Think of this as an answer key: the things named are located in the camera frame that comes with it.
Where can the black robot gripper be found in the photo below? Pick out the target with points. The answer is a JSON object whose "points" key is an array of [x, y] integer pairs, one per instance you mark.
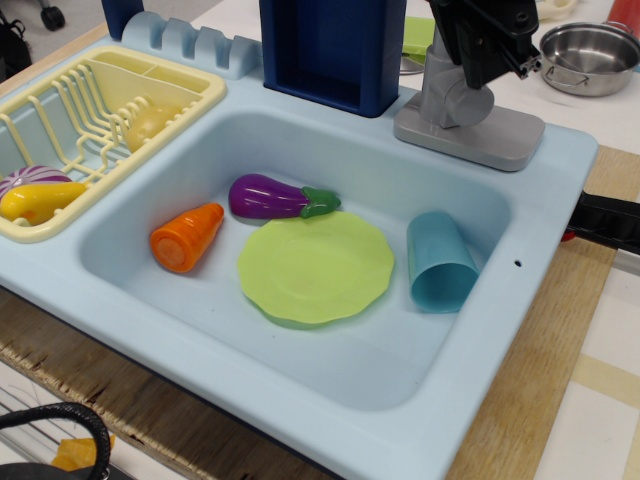
{"points": [[489, 38]]}

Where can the grey toy faucet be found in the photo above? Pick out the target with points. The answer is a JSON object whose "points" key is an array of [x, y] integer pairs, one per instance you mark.
{"points": [[450, 117]]}

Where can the cream plastic toy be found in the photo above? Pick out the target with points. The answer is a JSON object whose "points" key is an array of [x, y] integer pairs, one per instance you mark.
{"points": [[555, 9]]}

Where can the stainless steel pot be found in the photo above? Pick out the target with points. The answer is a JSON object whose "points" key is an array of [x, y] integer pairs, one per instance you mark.
{"points": [[588, 59]]}

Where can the green toy cutting board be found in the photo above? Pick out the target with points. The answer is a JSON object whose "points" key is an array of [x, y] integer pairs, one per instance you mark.
{"points": [[418, 35]]}

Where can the red plastic object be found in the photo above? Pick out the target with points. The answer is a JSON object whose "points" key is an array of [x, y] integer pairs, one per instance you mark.
{"points": [[626, 12]]}

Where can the black clamp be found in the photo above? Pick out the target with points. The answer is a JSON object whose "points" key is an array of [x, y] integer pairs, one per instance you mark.
{"points": [[609, 222]]}

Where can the blue plastic cup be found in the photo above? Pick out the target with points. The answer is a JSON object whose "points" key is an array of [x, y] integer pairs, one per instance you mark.
{"points": [[441, 269]]}

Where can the green plastic plate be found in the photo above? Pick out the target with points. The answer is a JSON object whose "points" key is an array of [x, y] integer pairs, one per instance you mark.
{"points": [[315, 271]]}

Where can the purple toy eggplant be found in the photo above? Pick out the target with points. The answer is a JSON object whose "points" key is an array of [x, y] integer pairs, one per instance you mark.
{"points": [[259, 197]]}

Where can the light blue toy sink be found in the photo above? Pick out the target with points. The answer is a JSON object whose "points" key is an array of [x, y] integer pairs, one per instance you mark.
{"points": [[387, 394]]}

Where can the orange toy carrot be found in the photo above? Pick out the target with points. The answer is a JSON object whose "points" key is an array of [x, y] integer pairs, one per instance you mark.
{"points": [[179, 244]]}

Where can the yellow plastic dish rack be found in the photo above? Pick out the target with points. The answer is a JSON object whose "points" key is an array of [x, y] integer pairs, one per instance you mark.
{"points": [[74, 117]]}

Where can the black chair wheel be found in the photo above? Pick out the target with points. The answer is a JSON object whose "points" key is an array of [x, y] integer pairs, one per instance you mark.
{"points": [[52, 18]]}

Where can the purple toy onion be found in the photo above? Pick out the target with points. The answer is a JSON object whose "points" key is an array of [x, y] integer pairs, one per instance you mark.
{"points": [[32, 175]]}

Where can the yellow toy squash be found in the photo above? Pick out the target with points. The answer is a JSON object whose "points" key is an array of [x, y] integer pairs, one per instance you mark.
{"points": [[37, 203]]}

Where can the orange tape piece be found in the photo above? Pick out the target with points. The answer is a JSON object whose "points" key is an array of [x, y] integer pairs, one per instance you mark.
{"points": [[75, 454]]}

